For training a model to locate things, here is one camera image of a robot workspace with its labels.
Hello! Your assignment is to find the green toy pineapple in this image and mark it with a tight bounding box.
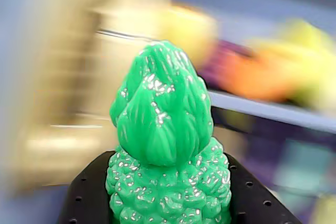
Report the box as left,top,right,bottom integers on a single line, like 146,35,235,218
105,39,233,224

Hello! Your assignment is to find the orange toy item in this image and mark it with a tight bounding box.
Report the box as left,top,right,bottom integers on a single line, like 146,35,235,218
223,47,292,103

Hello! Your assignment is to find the yellow toy plate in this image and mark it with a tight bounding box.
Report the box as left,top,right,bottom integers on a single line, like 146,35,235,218
160,5,220,63

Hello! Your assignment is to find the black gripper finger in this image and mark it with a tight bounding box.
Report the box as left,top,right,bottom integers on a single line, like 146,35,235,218
58,150,119,224
224,152,302,224

